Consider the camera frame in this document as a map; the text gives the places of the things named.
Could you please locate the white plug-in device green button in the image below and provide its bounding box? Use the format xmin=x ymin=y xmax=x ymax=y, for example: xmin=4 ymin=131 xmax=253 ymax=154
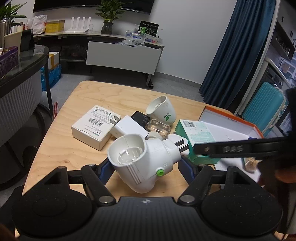
xmin=107 ymin=134 xmax=189 ymax=194

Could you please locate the clear plastic case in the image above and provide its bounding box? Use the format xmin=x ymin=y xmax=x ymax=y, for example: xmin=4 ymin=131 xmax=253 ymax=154
xmin=145 ymin=119 xmax=171 ymax=140

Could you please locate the white USB charger block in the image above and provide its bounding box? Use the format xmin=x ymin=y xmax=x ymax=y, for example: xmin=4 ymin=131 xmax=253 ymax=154
xmin=110 ymin=115 xmax=148 ymax=138

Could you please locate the black USB charger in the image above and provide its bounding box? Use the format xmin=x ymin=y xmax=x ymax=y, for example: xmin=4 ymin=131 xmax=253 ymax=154
xmin=130 ymin=111 xmax=150 ymax=128

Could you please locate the white plug-in device leaf logo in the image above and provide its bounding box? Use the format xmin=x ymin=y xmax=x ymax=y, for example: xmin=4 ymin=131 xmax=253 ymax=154
xmin=145 ymin=95 xmax=177 ymax=126

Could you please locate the person's right hand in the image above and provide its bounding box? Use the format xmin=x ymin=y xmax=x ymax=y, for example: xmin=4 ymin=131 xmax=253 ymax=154
xmin=275 ymin=168 xmax=296 ymax=184

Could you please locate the toothpick jar teal lid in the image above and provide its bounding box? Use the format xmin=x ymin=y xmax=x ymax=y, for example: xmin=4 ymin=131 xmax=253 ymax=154
xmin=242 ymin=157 xmax=261 ymax=173

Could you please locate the green white carton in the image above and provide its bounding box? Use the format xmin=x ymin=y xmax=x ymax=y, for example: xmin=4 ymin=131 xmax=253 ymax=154
xmin=174 ymin=119 xmax=234 ymax=165

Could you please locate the orange-rimmed white box lid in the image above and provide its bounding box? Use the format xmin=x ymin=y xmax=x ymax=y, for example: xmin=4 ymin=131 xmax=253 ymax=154
xmin=199 ymin=106 xmax=263 ymax=182

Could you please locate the teal hard-shell suitcase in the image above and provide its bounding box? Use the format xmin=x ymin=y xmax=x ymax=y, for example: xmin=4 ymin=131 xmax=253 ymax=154
xmin=242 ymin=82 xmax=288 ymax=137

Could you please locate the white flat product box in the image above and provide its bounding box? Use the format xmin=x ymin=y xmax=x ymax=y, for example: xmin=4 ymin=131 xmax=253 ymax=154
xmin=71 ymin=105 xmax=121 ymax=151

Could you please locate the washing machine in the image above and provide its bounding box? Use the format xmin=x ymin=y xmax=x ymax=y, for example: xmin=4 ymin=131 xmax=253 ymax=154
xmin=262 ymin=65 xmax=283 ymax=89

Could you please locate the dark blue curtain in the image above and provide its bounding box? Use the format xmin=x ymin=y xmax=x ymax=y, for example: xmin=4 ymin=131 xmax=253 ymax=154
xmin=199 ymin=1 xmax=276 ymax=113

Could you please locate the dark round glass table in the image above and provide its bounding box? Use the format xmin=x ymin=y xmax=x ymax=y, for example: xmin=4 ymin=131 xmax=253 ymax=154
xmin=1 ymin=45 xmax=53 ymax=190

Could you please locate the blue bag on floor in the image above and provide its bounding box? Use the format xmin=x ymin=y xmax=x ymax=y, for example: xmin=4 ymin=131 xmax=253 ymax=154
xmin=40 ymin=64 xmax=62 ymax=91

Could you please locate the white TV cabinet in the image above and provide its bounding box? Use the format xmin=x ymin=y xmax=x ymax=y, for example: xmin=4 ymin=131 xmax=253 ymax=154
xmin=34 ymin=31 xmax=164 ymax=89

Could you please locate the cardboard box yellow tape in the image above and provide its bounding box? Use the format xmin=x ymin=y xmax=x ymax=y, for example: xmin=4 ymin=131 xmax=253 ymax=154
xmin=48 ymin=51 xmax=60 ymax=70

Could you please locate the white four-antenna router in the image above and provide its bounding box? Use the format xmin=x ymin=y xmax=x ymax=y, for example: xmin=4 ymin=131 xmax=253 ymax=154
xmin=66 ymin=17 xmax=91 ymax=33

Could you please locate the black green display card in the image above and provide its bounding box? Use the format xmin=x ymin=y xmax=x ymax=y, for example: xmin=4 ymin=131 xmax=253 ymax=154
xmin=138 ymin=21 xmax=159 ymax=37

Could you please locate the purple patterned box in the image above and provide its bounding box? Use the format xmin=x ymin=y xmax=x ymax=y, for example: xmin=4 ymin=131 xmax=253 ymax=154
xmin=0 ymin=46 xmax=19 ymax=78

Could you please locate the yellow box on cabinet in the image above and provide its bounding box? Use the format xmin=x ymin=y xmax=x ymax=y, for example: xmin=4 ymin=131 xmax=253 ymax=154
xmin=45 ymin=20 xmax=65 ymax=33

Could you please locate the potted bamboo in dark vase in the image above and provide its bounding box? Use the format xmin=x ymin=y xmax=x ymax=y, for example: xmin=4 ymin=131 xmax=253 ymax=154
xmin=95 ymin=0 xmax=125 ymax=35

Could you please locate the white plastic bag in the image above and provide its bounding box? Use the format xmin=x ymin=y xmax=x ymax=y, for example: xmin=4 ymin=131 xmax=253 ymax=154
xmin=25 ymin=15 xmax=48 ymax=35

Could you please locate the green plant in steel cup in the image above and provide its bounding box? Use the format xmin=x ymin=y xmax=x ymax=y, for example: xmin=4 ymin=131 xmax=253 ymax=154
xmin=0 ymin=1 xmax=26 ymax=48

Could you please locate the wall-mounted black television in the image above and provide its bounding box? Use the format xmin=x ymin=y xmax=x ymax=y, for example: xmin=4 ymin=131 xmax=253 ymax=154
xmin=33 ymin=0 xmax=154 ymax=14

